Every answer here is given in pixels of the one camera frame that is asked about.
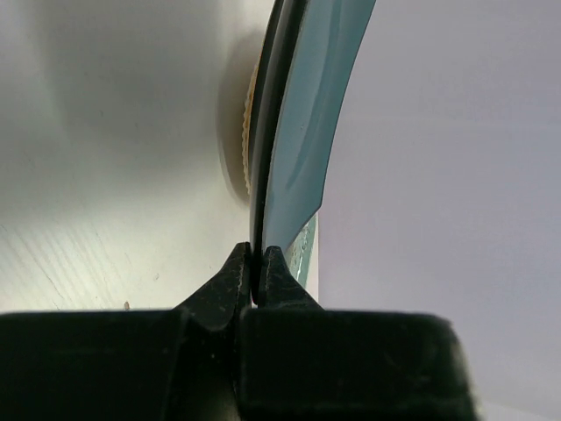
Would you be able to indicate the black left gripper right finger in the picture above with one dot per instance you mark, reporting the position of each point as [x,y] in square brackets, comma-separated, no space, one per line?
[278,289]

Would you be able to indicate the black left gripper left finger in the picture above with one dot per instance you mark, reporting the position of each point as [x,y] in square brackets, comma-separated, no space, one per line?
[220,299]

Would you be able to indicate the dark teal square plate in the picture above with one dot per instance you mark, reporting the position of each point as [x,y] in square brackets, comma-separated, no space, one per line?
[305,65]

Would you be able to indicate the light teal rectangular plate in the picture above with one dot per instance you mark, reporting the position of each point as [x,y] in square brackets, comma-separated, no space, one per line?
[299,253]

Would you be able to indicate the orange woven round plate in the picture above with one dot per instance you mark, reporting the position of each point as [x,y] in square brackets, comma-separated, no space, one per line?
[246,128]

